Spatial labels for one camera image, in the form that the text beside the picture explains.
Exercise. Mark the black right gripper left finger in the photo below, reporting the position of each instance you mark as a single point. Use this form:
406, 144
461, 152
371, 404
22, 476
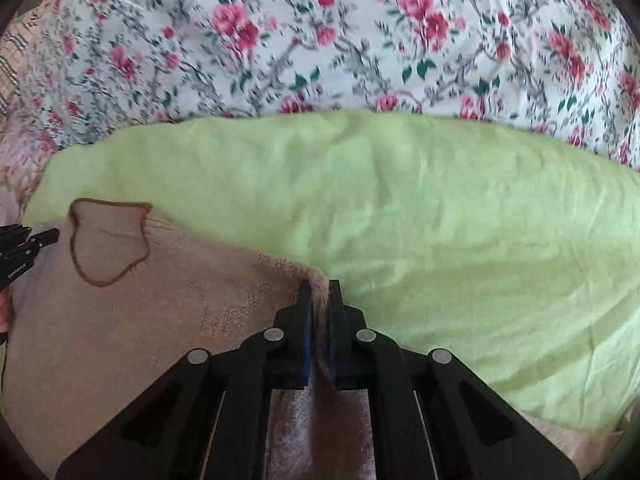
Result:
207, 416

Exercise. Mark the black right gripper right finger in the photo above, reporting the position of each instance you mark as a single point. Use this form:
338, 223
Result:
431, 416

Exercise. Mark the beige knit sweater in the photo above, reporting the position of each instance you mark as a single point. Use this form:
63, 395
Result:
120, 297

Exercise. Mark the light green bed sheet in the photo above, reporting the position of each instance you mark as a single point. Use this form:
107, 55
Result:
517, 252

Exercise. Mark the plaid pillow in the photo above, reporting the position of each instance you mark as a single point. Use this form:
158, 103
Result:
14, 43

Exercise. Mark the rose floral bedspread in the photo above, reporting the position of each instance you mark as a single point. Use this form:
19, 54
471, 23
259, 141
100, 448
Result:
565, 68

